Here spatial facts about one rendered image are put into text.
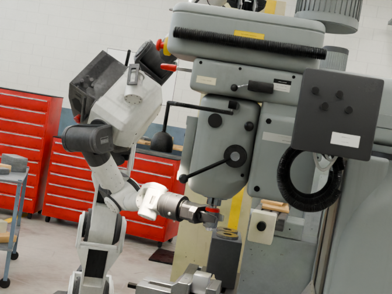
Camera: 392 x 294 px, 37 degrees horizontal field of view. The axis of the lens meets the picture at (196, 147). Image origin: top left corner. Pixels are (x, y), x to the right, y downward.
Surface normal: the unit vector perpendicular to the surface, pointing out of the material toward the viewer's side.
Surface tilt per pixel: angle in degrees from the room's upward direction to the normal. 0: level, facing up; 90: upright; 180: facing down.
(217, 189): 122
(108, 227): 81
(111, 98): 58
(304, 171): 90
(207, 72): 90
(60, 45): 90
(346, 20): 90
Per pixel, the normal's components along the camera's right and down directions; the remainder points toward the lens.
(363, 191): -0.14, 0.04
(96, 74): 0.22, -0.44
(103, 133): 0.88, 0.04
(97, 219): 0.19, -0.07
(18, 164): 0.71, 0.16
